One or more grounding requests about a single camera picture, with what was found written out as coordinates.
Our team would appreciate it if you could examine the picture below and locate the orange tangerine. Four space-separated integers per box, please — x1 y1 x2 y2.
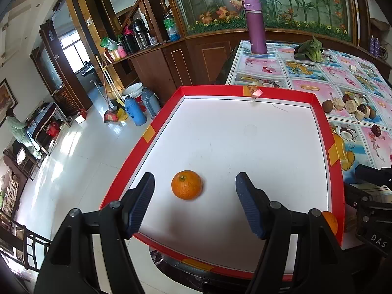
322 211 338 236
171 170 203 200

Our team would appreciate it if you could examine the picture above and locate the brown longan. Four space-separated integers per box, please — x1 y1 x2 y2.
322 99 334 113
369 107 377 120
354 96 362 106

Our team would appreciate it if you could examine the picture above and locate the dark jujube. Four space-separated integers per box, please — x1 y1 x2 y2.
371 124 382 137
357 104 367 113

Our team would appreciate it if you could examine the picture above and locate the round beige cake piece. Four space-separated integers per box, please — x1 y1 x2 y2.
355 110 364 122

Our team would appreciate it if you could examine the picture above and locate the red white box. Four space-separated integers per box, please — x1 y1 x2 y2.
103 85 345 279

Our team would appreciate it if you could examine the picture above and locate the red jujube top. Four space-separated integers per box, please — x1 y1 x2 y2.
342 94 351 102

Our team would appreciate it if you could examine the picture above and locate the blue thermos flask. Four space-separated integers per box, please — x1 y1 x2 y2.
125 96 147 126

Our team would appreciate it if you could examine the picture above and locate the colourful fruit print tablecloth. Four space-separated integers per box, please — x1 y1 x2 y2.
225 40 392 248

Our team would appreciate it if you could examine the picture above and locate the grey thermos flask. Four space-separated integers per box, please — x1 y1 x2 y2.
142 88 161 119

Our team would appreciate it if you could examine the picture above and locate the white bucket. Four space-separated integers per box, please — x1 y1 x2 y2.
122 82 144 103

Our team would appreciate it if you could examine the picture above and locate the purple bottles pair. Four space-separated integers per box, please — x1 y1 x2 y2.
369 35 380 58

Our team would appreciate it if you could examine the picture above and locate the green bok choy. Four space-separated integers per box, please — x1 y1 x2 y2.
294 37 324 62

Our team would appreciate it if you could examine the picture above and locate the black thermos jug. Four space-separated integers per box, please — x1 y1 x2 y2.
131 19 151 49

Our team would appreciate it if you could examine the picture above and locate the green plastic bottle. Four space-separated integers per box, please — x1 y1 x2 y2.
163 12 181 42

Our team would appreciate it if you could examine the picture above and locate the purple thermos bottle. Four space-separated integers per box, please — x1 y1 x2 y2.
243 0 267 54

